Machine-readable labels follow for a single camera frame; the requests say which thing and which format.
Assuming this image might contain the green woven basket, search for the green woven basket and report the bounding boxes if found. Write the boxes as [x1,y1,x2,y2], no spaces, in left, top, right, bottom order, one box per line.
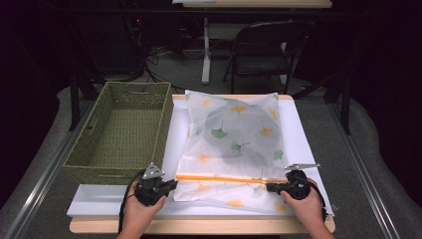
[62,81,174,187]

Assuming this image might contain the hand-held gripper cable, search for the hand-held gripper cable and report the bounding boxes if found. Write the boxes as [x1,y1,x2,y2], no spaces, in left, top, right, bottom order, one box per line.
[307,180,328,222]
[117,170,145,233]

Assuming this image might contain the white desk leg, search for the white desk leg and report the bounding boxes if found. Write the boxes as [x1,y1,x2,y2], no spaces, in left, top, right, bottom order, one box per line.
[201,17,212,86]

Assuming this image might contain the white board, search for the white board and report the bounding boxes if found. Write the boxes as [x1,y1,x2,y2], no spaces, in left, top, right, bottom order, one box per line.
[67,98,334,218]

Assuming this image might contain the right hand-held gripper cable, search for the right hand-held gripper cable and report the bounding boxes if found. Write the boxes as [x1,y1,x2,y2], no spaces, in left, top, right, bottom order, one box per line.
[307,180,328,222]

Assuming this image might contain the dark cloth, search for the dark cloth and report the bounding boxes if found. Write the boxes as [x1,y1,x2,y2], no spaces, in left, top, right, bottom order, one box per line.
[203,104,283,167]

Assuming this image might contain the light wooden table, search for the light wooden table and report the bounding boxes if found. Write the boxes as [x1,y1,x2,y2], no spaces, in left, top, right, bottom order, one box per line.
[69,94,336,235]

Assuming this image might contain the black folding chair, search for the black folding chair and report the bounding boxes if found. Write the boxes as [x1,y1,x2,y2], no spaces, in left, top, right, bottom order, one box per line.
[222,20,312,96]

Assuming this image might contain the bundle of floor cables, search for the bundle of floor cables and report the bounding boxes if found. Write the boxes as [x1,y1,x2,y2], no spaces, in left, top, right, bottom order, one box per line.
[132,19,208,96]

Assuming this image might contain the person's left hand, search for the person's left hand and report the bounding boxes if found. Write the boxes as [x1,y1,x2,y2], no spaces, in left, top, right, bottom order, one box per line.
[118,181,167,238]

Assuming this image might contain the white leaf-print zipper bag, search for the white leaf-print zipper bag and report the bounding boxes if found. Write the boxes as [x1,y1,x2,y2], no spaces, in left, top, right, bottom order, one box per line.
[172,89,293,214]

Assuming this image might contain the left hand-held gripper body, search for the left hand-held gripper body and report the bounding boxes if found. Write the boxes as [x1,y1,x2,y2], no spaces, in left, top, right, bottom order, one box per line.
[133,161,168,207]

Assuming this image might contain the person's right hand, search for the person's right hand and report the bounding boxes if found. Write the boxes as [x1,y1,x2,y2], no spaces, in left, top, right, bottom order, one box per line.
[280,177,328,230]

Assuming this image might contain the left hand-held gripper cable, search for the left hand-held gripper cable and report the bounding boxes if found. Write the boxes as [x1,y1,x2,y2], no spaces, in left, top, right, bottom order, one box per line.
[117,170,145,233]

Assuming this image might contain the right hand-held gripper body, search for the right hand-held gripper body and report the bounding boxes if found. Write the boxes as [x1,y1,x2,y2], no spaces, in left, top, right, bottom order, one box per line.
[283,162,322,201]

